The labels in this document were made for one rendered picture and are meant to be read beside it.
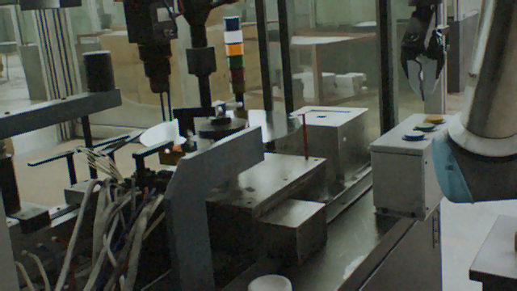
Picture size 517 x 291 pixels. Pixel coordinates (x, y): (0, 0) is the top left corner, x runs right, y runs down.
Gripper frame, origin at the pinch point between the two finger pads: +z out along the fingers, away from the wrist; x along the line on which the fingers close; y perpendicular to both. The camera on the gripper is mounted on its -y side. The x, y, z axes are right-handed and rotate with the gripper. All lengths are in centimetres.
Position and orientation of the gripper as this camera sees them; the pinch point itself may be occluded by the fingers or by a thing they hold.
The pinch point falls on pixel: (422, 95)
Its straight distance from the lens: 127.1
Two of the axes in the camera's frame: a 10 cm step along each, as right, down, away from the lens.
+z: 0.9, 9.7, 2.3
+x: -8.4, -0.6, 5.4
